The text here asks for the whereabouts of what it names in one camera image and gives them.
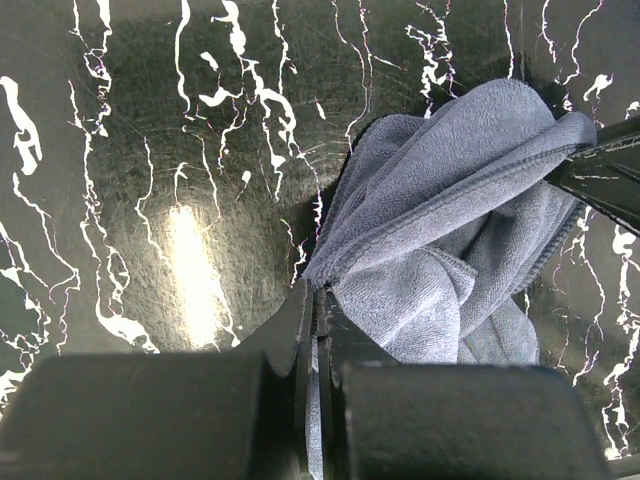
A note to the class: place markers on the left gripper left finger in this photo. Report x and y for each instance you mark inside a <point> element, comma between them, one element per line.
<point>281,425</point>

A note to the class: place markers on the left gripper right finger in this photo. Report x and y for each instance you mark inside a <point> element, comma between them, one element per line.
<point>341,345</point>

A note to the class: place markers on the dark grey-blue towel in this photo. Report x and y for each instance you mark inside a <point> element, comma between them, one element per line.
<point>435,225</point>

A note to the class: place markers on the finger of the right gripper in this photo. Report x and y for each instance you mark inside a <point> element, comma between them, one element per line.
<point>606,176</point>

